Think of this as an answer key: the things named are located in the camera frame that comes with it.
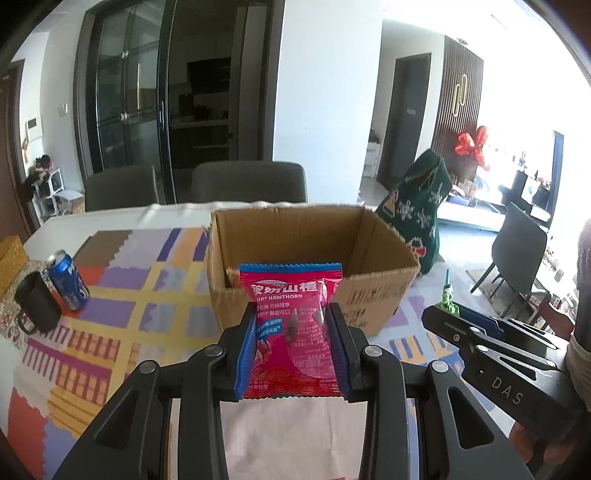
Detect person's right hand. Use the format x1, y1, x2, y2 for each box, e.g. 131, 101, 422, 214
509, 421, 568, 468

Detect white storage drawers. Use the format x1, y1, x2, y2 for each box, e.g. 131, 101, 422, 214
364, 141, 382, 179

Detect blue soda can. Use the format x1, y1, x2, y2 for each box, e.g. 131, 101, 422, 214
45, 250, 90, 311

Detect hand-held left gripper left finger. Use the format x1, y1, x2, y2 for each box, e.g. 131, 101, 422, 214
53, 302, 258, 480

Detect green knitted snowflake bag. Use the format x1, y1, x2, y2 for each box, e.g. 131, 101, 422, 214
374, 148, 451, 276

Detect white small shelf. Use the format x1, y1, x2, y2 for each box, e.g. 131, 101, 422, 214
32, 168, 65, 217

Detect colourful patterned tablecloth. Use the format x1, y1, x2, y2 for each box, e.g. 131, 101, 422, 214
0, 226, 467, 480

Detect yellow woven box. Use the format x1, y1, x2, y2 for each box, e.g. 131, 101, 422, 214
0, 235, 29, 296

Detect black glass-door cabinet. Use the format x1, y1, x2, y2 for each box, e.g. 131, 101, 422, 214
74, 0, 278, 204

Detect brown cardboard box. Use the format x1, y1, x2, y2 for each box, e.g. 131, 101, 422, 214
206, 205, 422, 337

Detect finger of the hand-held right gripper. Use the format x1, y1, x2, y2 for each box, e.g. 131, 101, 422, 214
421, 305, 560, 374
456, 305, 570, 357

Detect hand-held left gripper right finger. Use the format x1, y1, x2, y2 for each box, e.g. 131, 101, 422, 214
325, 302, 536, 480

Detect gold wall ornament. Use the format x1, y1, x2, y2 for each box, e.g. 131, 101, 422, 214
450, 80, 468, 119

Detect black mug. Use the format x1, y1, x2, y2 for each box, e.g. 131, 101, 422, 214
14, 271, 63, 335

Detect red bow balloon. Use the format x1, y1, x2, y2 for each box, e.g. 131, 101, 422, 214
455, 126, 492, 172

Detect green lollipop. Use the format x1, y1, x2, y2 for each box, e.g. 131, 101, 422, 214
436, 270, 460, 317

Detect dark brown door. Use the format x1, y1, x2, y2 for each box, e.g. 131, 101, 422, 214
0, 60, 35, 236

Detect pink snack packet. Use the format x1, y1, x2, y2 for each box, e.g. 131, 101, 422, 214
239, 262, 345, 398

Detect grey dining chair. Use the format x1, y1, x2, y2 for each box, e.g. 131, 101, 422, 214
190, 161, 308, 204
471, 202, 550, 319
83, 165, 160, 213

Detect dark interior door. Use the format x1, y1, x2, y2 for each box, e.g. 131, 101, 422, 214
376, 53, 432, 190

